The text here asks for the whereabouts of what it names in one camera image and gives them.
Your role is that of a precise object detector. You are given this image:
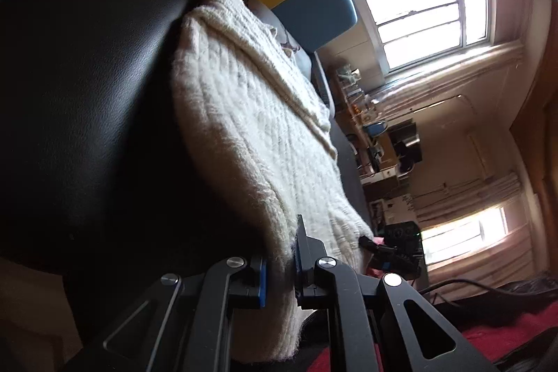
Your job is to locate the black appliance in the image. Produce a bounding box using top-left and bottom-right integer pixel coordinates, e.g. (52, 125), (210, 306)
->
(387, 121), (424, 174)

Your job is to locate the large barred window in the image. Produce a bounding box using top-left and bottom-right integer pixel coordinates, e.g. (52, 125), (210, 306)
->
(349, 0), (491, 72)

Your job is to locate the black cable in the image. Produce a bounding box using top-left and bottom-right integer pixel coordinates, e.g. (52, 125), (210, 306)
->
(418, 278), (524, 299)

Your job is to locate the grey deer print pillow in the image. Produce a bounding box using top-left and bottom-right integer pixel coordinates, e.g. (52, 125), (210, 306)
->
(248, 0), (312, 83)

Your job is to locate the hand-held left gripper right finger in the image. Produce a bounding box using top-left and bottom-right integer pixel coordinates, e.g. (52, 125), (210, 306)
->
(293, 214), (500, 372)

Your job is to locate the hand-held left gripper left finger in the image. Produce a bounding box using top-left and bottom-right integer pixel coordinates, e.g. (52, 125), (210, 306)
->
(63, 255), (269, 372)

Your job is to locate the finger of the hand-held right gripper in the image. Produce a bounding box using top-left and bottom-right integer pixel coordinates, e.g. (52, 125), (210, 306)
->
(360, 236), (395, 257)

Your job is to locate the yellow and blue cushion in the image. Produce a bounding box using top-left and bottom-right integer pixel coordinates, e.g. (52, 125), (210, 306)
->
(213, 0), (358, 120)

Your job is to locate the black leather chair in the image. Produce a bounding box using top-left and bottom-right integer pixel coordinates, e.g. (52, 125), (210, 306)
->
(0, 0), (376, 351)

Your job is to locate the cream knitted sweater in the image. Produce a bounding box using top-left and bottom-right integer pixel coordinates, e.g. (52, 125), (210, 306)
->
(171, 0), (376, 362)

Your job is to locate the small bright window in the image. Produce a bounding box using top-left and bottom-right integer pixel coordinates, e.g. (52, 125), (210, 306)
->
(421, 206), (511, 264)

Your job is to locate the cluttered wooden desk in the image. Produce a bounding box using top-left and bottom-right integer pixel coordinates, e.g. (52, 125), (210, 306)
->
(333, 62), (425, 229)

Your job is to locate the brown wooden door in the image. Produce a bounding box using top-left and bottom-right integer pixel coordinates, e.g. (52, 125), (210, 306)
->
(508, 0), (558, 281)

